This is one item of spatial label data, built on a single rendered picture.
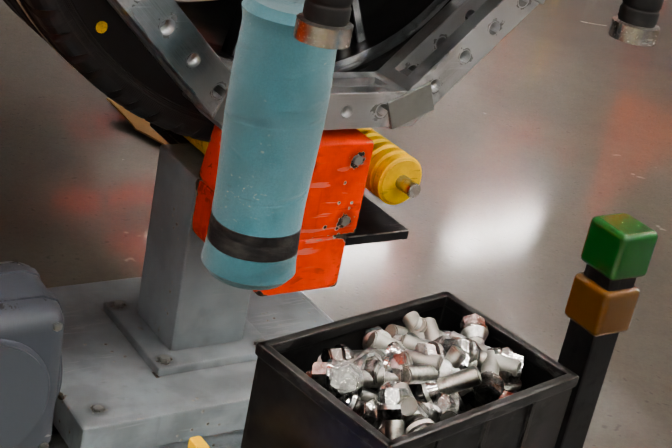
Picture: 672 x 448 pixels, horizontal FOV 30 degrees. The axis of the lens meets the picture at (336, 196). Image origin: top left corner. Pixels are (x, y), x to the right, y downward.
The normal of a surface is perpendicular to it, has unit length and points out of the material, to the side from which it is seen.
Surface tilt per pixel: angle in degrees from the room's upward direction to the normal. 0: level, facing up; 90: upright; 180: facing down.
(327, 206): 90
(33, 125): 0
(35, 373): 90
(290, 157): 92
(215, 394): 0
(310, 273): 90
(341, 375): 69
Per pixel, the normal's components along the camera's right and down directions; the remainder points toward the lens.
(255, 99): -0.41, 0.29
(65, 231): 0.18, -0.90
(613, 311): 0.53, 0.43
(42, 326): 0.56, 0.05
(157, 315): -0.83, 0.07
